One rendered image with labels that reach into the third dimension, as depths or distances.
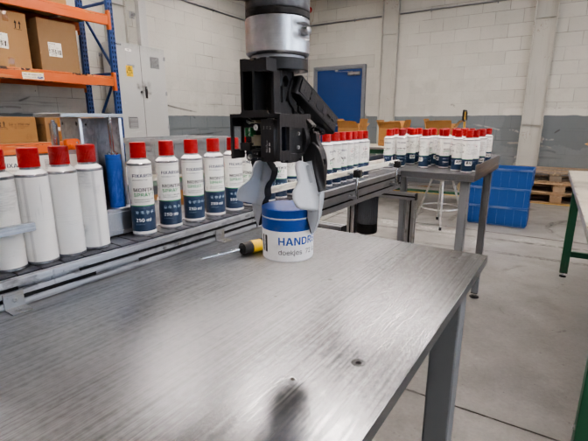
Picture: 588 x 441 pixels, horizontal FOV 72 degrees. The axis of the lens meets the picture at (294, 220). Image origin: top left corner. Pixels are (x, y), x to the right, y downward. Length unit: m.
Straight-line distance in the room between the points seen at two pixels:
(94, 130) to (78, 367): 0.62
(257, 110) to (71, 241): 0.51
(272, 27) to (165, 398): 0.42
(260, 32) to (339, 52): 8.15
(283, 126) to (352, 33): 8.13
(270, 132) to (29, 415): 0.39
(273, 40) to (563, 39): 7.38
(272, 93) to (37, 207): 0.50
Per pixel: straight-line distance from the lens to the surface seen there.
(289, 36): 0.49
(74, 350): 0.65
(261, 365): 0.55
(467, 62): 7.86
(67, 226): 0.86
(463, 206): 2.17
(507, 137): 7.72
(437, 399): 1.12
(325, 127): 0.57
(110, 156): 0.97
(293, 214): 0.51
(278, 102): 0.49
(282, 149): 0.48
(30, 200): 0.83
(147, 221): 0.96
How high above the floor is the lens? 1.13
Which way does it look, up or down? 14 degrees down
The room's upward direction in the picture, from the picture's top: straight up
